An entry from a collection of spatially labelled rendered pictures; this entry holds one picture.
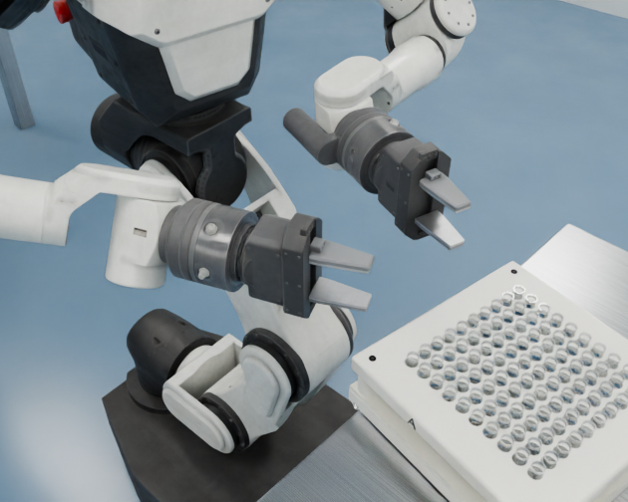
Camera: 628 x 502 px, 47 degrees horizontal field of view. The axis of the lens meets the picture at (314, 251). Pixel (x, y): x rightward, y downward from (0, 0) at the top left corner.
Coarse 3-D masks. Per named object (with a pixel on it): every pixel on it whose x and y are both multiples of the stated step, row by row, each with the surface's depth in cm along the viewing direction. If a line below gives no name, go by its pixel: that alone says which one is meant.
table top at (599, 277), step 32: (544, 256) 96; (576, 256) 96; (608, 256) 96; (576, 288) 92; (608, 288) 92; (608, 320) 87; (352, 416) 77; (320, 448) 74; (352, 448) 74; (384, 448) 74; (288, 480) 71; (320, 480) 71; (352, 480) 71; (384, 480) 71; (416, 480) 71
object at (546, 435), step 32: (512, 320) 77; (544, 320) 76; (448, 352) 74; (480, 352) 73; (512, 352) 73; (544, 352) 74; (576, 352) 74; (512, 384) 71; (544, 384) 70; (576, 384) 71; (608, 384) 70; (512, 416) 68; (544, 416) 67; (576, 416) 68
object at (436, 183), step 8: (432, 176) 81; (440, 176) 82; (424, 184) 81; (432, 184) 81; (440, 184) 81; (448, 184) 81; (432, 192) 80; (440, 192) 80; (448, 192) 80; (456, 192) 80; (440, 200) 80; (448, 200) 79; (456, 200) 79; (464, 200) 79; (456, 208) 78; (464, 208) 79
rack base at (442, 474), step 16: (352, 384) 77; (352, 400) 78; (368, 400) 75; (384, 400) 75; (368, 416) 76; (384, 416) 74; (400, 416) 74; (384, 432) 75; (400, 432) 72; (416, 432) 72; (400, 448) 73; (416, 448) 71; (432, 448) 71; (416, 464) 72; (432, 464) 70; (448, 464) 70; (432, 480) 70; (448, 480) 68; (464, 480) 68; (624, 480) 68; (448, 496) 69; (464, 496) 67; (480, 496) 67; (608, 496) 67
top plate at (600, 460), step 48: (480, 288) 81; (528, 288) 81; (432, 336) 76; (576, 336) 76; (384, 384) 71; (480, 384) 71; (624, 384) 71; (432, 432) 67; (480, 432) 67; (528, 432) 67; (624, 432) 67; (480, 480) 63; (528, 480) 63; (576, 480) 63
